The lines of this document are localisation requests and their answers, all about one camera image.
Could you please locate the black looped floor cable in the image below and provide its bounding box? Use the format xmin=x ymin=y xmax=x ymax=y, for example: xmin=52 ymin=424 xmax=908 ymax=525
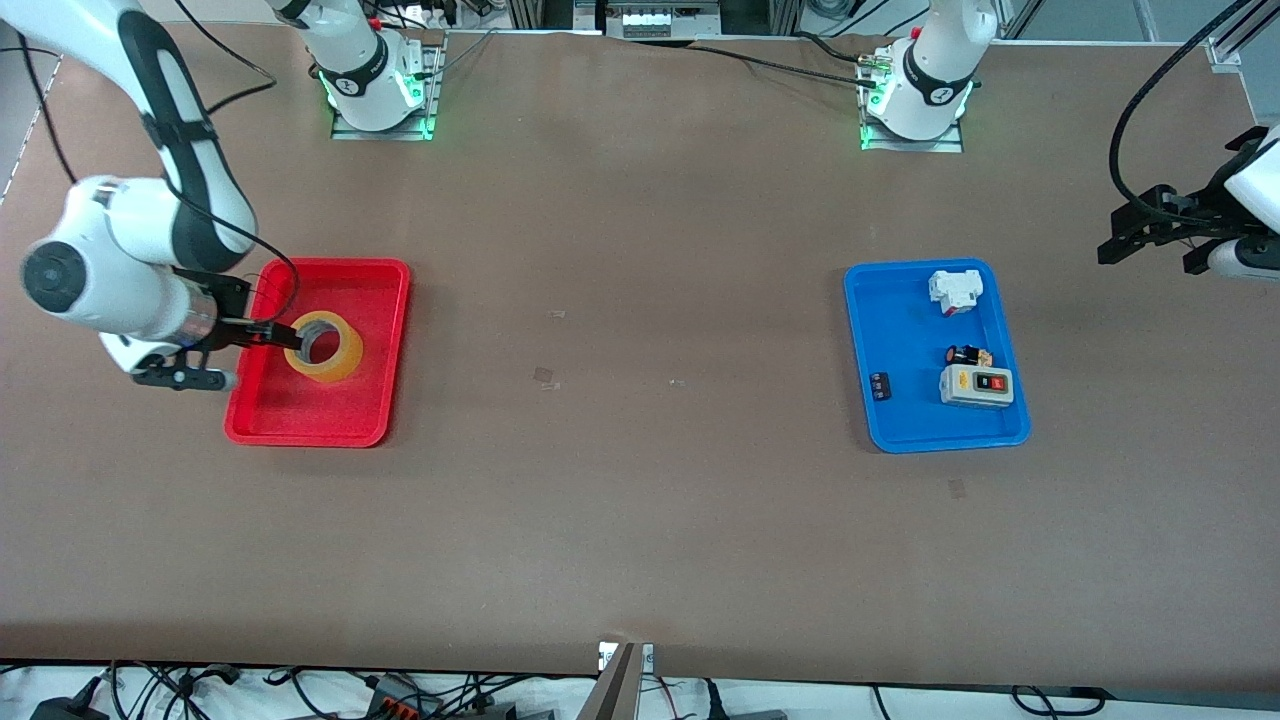
xmin=1010 ymin=684 xmax=1113 ymax=717

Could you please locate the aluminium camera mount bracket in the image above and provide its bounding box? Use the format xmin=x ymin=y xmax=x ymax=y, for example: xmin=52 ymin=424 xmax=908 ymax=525
xmin=580 ymin=641 xmax=656 ymax=720

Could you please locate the black power adapter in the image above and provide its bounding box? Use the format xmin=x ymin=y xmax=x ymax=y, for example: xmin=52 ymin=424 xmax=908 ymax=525
xmin=30 ymin=695 xmax=111 ymax=720

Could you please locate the orange connector block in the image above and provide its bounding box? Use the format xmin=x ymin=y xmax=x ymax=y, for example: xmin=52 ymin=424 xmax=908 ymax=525
xmin=365 ymin=675 xmax=441 ymax=717

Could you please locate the blue plastic tray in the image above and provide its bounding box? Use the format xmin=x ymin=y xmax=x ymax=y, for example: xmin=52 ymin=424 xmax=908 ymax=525
xmin=843 ymin=258 xmax=1032 ymax=454

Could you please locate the yellow tape roll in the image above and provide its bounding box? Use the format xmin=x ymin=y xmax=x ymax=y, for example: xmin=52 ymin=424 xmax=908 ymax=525
xmin=284 ymin=311 xmax=364 ymax=383

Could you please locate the black cable on table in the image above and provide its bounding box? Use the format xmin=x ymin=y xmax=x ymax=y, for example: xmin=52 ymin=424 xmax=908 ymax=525
xmin=690 ymin=30 xmax=886 ymax=86

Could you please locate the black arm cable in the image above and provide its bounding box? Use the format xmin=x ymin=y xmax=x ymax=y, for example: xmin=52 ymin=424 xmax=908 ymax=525
xmin=15 ymin=0 xmax=301 ymax=326
xmin=1108 ymin=0 xmax=1256 ymax=219

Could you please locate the white circuit breaker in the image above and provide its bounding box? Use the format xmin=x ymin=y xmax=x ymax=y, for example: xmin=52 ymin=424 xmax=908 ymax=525
xmin=928 ymin=268 xmax=985 ymax=317

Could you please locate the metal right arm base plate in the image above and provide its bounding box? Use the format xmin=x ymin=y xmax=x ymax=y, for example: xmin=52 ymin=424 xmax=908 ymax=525
xmin=332 ymin=35 xmax=446 ymax=141

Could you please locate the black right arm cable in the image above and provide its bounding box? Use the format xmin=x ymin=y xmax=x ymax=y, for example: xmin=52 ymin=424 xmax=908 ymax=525
xmin=15 ymin=0 xmax=301 ymax=326

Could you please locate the red plastic tray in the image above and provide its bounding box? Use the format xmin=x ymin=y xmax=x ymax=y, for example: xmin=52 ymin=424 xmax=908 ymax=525
xmin=224 ymin=257 xmax=412 ymax=448

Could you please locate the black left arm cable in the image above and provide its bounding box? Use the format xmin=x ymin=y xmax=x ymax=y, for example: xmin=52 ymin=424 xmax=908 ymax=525
xmin=1108 ymin=0 xmax=1256 ymax=219

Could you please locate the white power strip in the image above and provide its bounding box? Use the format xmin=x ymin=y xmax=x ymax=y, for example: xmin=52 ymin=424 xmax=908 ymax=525
xmin=605 ymin=0 xmax=721 ymax=39

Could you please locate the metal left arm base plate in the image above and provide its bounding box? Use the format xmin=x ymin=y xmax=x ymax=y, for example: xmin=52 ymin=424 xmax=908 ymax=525
xmin=860 ymin=50 xmax=966 ymax=154

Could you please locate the grey push-button switch box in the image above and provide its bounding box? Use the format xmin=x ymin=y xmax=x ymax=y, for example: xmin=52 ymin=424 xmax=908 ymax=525
xmin=940 ymin=365 xmax=1015 ymax=409

